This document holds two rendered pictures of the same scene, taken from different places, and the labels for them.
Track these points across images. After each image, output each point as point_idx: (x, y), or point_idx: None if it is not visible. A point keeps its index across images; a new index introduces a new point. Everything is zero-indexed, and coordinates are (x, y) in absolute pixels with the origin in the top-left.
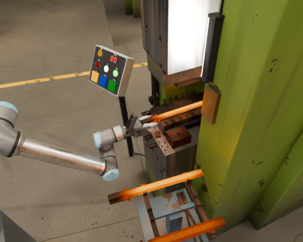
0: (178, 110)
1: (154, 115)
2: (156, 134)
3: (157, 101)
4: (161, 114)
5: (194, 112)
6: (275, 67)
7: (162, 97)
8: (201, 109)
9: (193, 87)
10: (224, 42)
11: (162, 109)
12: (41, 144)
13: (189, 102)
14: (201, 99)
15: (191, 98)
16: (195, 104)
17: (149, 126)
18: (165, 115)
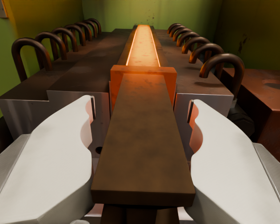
0: (147, 41)
1: (119, 75)
2: None
3: (16, 42)
4: (133, 62)
5: (185, 28)
6: None
7: (1, 75)
8: (164, 38)
9: (70, 29)
10: None
11: (80, 67)
12: None
13: (116, 38)
14: (125, 33)
15: (100, 39)
16: (146, 30)
17: (256, 143)
18: (157, 58)
